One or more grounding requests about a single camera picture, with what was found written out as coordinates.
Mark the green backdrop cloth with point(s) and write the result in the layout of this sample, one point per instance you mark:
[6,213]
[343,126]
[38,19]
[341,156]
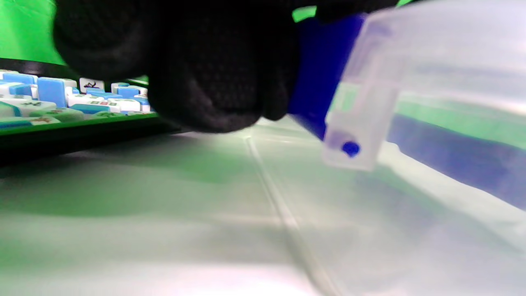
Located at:
[24,28]

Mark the person's left hand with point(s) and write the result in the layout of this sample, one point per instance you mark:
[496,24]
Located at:
[213,61]

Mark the clear plastic lid with label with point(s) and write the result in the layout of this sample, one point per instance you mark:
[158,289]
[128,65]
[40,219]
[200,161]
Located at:
[452,41]

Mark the clear box with blue clips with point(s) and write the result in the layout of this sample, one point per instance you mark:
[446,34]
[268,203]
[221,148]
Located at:
[390,226]

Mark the black plastic tray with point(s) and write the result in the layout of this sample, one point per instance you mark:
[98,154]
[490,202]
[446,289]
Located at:
[61,135]

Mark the pile of blue mahjong tiles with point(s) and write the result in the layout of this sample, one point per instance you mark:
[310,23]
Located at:
[53,96]

